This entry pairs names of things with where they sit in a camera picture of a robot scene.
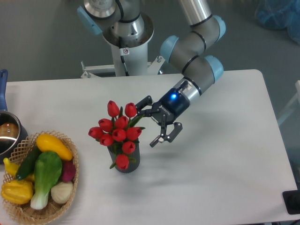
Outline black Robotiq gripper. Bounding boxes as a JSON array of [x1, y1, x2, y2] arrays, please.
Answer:
[[135, 88, 189, 148]]

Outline blue handled saucepan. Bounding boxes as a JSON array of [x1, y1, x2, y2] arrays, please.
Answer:
[[0, 69, 28, 165]]

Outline green bok choy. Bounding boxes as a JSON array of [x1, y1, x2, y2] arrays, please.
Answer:
[[30, 151, 62, 210]]

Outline blue plastic bag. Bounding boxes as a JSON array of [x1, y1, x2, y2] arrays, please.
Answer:
[[255, 0, 300, 44]]

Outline red tulip bouquet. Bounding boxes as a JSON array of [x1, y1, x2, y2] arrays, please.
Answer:
[[88, 100, 146, 171]]

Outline dark green cucumber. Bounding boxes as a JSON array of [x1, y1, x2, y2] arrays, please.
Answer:
[[15, 146, 42, 180]]

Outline purple red radish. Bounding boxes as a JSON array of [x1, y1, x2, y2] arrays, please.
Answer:
[[61, 162, 76, 182]]

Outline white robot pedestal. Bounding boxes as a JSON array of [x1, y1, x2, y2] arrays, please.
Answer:
[[81, 13, 165, 78]]

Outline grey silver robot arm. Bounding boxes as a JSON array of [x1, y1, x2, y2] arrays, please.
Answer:
[[77, 0, 226, 147]]

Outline woven wicker basket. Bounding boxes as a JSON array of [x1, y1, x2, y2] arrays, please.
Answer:
[[0, 131, 79, 225]]

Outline white metal frame right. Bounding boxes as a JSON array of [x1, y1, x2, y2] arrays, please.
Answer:
[[277, 80, 300, 126]]

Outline white garlic bulb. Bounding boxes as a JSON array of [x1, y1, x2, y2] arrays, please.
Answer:
[[51, 181, 73, 204]]

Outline black device at table edge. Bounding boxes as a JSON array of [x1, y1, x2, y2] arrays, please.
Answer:
[[282, 190, 300, 215]]

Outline yellow squash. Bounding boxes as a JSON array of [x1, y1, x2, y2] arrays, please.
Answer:
[[36, 134, 73, 161]]

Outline yellow bell pepper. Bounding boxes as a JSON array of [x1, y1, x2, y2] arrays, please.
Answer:
[[1, 180, 33, 204]]

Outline dark grey ribbed vase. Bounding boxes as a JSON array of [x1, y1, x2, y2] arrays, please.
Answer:
[[107, 140, 140, 173]]

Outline small yellow gourd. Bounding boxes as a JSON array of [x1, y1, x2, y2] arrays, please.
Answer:
[[3, 157, 35, 182]]

